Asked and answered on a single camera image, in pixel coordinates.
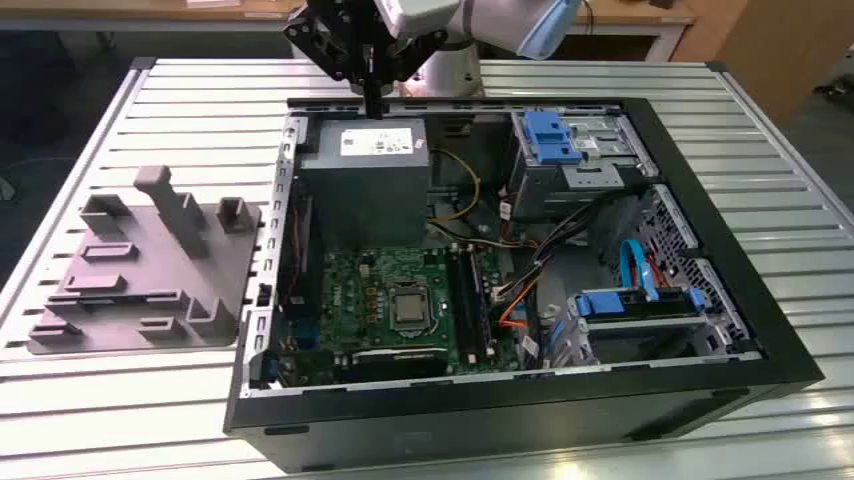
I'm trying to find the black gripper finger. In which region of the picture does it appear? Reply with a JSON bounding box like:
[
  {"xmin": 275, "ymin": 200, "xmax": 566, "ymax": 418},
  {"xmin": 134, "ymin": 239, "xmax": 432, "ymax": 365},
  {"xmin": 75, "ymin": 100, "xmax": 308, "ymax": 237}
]
[
  {"xmin": 283, "ymin": 5, "xmax": 375, "ymax": 119},
  {"xmin": 372, "ymin": 30, "xmax": 450, "ymax": 120}
]

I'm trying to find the black RAM slot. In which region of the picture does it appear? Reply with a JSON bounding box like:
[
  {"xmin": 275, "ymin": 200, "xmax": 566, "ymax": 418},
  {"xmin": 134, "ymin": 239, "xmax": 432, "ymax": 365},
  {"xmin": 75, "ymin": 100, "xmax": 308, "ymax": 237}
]
[{"xmin": 444, "ymin": 242, "xmax": 470, "ymax": 364}]

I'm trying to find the white power supply label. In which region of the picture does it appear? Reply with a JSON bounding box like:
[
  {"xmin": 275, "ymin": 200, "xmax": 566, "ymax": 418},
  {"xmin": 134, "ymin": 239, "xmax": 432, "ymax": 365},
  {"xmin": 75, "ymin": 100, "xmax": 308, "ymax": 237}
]
[{"xmin": 338, "ymin": 126, "xmax": 416, "ymax": 157}]

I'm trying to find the blue empty drive carrier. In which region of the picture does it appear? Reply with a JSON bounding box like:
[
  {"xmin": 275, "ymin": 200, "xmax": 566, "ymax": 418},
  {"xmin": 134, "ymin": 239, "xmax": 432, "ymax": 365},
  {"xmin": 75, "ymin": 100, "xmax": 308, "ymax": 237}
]
[{"xmin": 523, "ymin": 110, "xmax": 585, "ymax": 165}]

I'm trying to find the wooden desk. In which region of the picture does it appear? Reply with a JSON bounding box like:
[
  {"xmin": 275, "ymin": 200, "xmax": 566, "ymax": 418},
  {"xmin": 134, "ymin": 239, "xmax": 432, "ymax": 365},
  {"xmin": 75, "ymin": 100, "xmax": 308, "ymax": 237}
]
[{"xmin": 0, "ymin": 0, "xmax": 699, "ymax": 62}]

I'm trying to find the grey power supply unit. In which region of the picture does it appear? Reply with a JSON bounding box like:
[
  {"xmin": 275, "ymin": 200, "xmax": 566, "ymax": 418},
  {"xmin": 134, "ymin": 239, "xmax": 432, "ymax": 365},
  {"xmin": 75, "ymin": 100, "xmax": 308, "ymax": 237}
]
[{"xmin": 296, "ymin": 118, "xmax": 430, "ymax": 249}]

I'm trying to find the metal drive cage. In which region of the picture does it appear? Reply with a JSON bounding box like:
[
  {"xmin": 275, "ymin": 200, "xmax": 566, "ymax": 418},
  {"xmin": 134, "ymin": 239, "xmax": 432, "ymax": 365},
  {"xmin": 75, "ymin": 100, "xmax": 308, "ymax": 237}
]
[{"xmin": 510, "ymin": 108, "xmax": 662, "ymax": 224}]

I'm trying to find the green motherboard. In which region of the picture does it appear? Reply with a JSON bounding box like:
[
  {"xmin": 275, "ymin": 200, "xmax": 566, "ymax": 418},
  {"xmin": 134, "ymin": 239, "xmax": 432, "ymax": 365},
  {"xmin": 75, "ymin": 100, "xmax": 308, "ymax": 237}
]
[{"xmin": 279, "ymin": 243, "xmax": 535, "ymax": 386}]

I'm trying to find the silver CPU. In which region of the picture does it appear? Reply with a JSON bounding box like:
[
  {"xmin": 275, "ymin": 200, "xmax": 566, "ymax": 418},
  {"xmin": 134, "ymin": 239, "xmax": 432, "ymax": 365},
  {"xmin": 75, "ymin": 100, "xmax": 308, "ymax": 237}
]
[{"xmin": 391, "ymin": 293, "xmax": 430, "ymax": 324}]

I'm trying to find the grey parts rack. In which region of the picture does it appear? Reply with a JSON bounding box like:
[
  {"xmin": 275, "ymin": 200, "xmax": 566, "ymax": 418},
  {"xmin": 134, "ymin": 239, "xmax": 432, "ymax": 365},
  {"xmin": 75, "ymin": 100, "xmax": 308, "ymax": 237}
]
[{"xmin": 25, "ymin": 165, "xmax": 266, "ymax": 356}]

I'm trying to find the wooden cabinet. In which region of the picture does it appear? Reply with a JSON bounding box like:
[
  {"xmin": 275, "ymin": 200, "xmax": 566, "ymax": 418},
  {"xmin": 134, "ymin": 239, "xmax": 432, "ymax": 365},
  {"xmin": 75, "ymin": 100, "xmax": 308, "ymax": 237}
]
[{"xmin": 673, "ymin": 0, "xmax": 854, "ymax": 129}]

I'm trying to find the CPU socket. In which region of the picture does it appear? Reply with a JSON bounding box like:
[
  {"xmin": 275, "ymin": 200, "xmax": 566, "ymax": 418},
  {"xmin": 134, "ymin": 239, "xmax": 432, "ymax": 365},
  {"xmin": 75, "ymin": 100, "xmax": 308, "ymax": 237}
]
[{"xmin": 384, "ymin": 281, "xmax": 440, "ymax": 337}]

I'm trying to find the blue carrier with disk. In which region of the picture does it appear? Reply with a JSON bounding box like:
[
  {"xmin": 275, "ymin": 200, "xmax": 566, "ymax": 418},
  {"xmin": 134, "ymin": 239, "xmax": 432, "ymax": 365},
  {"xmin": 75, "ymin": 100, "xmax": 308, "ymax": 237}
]
[{"xmin": 566, "ymin": 287, "xmax": 710, "ymax": 321}]

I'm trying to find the black graphics card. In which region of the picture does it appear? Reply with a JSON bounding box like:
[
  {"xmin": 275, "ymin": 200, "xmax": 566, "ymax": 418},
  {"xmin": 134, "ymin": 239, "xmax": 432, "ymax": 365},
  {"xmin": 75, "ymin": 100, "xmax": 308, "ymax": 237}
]
[{"xmin": 332, "ymin": 346, "xmax": 451, "ymax": 384}]

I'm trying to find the metal disk bay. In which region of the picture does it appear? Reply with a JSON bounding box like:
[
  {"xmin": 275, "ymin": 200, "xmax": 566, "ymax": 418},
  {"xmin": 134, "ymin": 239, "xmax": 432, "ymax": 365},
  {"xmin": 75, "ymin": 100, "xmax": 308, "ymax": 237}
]
[{"xmin": 546, "ymin": 292, "xmax": 763, "ymax": 374}]

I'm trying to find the black PC case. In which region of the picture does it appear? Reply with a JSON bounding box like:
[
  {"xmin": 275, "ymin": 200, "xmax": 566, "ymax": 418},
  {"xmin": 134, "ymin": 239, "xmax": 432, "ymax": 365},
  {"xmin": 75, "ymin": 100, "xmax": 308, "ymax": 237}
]
[{"xmin": 223, "ymin": 96, "xmax": 827, "ymax": 474}]

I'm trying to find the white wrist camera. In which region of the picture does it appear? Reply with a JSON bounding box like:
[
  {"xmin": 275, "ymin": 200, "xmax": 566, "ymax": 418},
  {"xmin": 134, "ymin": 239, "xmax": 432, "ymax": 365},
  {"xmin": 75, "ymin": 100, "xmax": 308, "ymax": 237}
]
[{"xmin": 374, "ymin": 0, "xmax": 466, "ymax": 40}]

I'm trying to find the yellow wire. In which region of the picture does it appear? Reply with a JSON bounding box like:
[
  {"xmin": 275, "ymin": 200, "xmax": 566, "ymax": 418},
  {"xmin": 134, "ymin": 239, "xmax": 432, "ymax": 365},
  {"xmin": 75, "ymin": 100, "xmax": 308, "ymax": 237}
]
[{"xmin": 426, "ymin": 148, "xmax": 483, "ymax": 224}]

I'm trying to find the black cable bundle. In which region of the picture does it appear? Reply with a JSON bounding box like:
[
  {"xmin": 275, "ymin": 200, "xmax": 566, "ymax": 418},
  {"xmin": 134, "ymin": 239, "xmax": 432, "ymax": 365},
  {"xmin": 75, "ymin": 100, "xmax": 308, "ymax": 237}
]
[{"xmin": 496, "ymin": 187, "xmax": 653, "ymax": 301}]

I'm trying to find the blue data cable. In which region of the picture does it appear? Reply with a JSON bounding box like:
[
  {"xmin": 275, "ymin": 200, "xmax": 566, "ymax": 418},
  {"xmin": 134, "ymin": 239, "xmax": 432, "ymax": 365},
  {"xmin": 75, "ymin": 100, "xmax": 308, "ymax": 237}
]
[{"xmin": 618, "ymin": 238, "xmax": 663, "ymax": 302}]

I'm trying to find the orange wire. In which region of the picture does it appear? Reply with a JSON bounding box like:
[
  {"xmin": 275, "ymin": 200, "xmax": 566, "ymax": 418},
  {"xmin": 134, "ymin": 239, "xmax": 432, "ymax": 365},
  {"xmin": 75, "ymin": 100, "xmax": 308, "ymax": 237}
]
[{"xmin": 496, "ymin": 298, "xmax": 536, "ymax": 331}]

